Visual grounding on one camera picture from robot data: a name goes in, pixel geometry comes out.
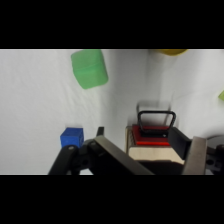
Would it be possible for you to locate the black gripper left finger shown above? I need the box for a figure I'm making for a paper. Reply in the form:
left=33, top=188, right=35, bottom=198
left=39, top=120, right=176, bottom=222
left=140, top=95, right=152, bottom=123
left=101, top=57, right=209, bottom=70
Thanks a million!
left=48, top=126, right=155, bottom=176

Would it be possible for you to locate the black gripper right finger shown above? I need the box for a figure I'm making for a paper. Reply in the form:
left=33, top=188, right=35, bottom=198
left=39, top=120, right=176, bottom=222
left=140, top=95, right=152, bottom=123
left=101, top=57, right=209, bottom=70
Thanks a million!
left=167, top=126, right=224, bottom=176

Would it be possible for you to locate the red drawer front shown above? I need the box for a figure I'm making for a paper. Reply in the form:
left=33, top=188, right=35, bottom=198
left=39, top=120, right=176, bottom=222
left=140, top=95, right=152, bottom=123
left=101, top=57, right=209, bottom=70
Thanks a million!
left=131, top=124, right=172, bottom=147

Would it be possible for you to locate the blue cube block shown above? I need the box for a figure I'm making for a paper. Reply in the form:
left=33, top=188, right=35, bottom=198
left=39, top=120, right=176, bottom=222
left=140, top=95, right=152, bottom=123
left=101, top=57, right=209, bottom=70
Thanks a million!
left=59, top=126, right=85, bottom=149

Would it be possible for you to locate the green cube block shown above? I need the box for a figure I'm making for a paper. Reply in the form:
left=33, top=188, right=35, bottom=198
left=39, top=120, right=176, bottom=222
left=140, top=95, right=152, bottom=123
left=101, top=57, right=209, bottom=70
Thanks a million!
left=70, top=49, right=109, bottom=90

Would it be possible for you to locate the yellow object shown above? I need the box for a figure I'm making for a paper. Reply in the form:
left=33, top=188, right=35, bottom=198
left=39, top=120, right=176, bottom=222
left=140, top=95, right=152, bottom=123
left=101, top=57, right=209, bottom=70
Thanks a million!
left=153, top=49, right=188, bottom=57

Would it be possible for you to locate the black drawer handle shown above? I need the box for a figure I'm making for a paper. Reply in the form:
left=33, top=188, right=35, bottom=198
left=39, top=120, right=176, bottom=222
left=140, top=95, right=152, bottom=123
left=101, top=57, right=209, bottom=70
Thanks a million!
left=137, top=110, right=177, bottom=138

